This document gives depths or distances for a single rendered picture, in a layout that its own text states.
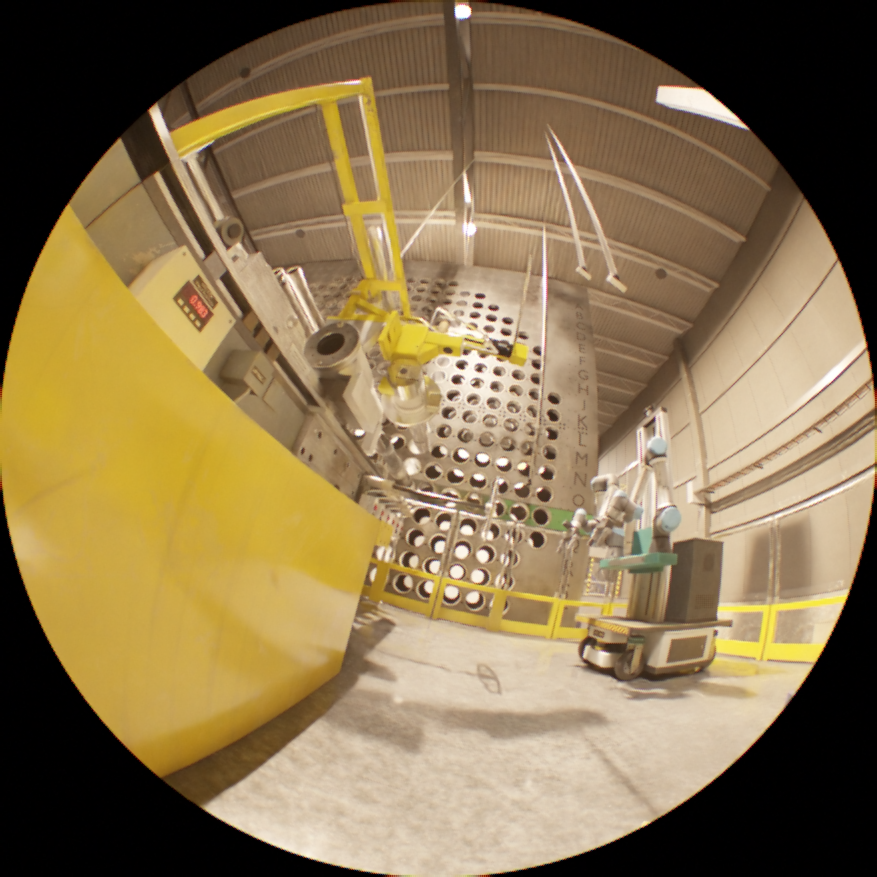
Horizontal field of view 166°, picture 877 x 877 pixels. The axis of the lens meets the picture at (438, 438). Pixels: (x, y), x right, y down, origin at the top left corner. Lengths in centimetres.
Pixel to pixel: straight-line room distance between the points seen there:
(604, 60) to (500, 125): 337
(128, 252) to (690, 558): 255
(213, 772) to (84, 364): 58
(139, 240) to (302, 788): 105
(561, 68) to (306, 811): 957
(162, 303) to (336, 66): 988
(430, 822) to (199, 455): 67
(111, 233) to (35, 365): 49
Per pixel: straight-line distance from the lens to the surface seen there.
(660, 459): 183
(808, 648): 245
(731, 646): 283
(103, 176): 78
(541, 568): 370
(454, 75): 681
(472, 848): 64
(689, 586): 205
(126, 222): 77
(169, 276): 61
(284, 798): 63
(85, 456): 31
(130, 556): 36
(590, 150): 916
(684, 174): 989
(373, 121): 176
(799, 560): 776
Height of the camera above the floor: 49
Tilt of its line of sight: 23 degrees up
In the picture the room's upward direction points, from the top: 15 degrees clockwise
